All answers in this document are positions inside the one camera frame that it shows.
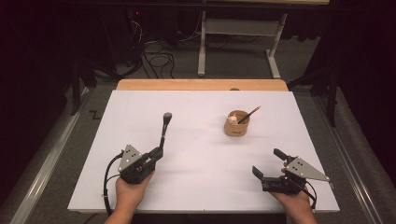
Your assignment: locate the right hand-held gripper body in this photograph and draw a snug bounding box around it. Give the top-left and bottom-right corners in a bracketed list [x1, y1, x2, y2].
[261, 156, 331, 196]

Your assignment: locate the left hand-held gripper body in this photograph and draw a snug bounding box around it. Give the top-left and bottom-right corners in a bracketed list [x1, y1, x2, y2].
[117, 144, 158, 185]

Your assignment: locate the small wooden cup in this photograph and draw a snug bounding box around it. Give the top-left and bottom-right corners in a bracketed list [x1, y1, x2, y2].
[223, 109, 251, 138]

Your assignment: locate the person's right hand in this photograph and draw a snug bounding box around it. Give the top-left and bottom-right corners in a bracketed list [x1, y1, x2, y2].
[269, 189, 315, 217]

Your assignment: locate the person's left hand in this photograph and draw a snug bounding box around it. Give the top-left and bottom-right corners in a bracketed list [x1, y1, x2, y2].
[115, 170, 155, 212]

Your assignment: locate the white board sheet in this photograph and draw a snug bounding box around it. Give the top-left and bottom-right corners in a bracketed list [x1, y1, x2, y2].
[67, 90, 341, 214]

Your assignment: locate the black metal stand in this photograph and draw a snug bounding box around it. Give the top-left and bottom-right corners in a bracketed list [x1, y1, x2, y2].
[70, 57, 97, 117]
[288, 66, 339, 128]

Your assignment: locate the wooden table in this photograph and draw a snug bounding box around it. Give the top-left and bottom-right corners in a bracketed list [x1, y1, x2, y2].
[116, 78, 290, 92]

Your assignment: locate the dark box with red light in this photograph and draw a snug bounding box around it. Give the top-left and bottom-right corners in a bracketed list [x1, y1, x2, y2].
[124, 7, 148, 63]

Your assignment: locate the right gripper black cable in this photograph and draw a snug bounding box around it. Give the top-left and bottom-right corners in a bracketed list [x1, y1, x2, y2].
[292, 178, 318, 210]

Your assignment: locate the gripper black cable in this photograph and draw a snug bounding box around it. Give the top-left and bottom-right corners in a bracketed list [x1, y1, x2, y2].
[292, 178, 318, 210]
[102, 151, 125, 217]

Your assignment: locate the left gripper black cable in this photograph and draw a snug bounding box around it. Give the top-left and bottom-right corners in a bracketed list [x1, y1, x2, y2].
[102, 151, 125, 217]

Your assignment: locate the aluminium floor rail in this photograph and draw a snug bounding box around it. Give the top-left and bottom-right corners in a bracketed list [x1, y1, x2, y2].
[312, 92, 379, 224]
[8, 88, 92, 224]

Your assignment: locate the tangle of black floor cables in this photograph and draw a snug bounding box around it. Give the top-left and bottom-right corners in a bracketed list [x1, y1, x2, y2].
[129, 18, 177, 78]

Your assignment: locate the white metal table frame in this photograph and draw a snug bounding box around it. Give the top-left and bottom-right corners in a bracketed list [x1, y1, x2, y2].
[197, 0, 331, 79]

